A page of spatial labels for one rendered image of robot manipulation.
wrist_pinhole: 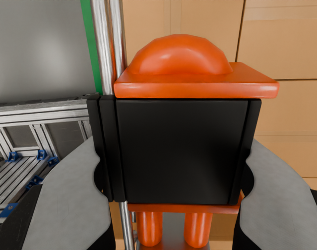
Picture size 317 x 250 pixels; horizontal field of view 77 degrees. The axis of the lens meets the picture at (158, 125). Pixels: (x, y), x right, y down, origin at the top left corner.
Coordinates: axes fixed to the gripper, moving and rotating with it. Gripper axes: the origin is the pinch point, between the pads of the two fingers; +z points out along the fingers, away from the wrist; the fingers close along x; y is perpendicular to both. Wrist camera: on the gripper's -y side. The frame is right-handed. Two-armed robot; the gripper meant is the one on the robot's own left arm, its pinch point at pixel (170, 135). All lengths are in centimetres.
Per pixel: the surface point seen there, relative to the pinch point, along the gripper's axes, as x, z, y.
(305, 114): 47, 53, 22
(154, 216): -1.1, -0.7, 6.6
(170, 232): 0.2, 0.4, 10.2
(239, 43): 21, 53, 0
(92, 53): -42, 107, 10
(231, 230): 12.9, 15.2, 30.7
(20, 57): -85, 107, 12
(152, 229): -1.3, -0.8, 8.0
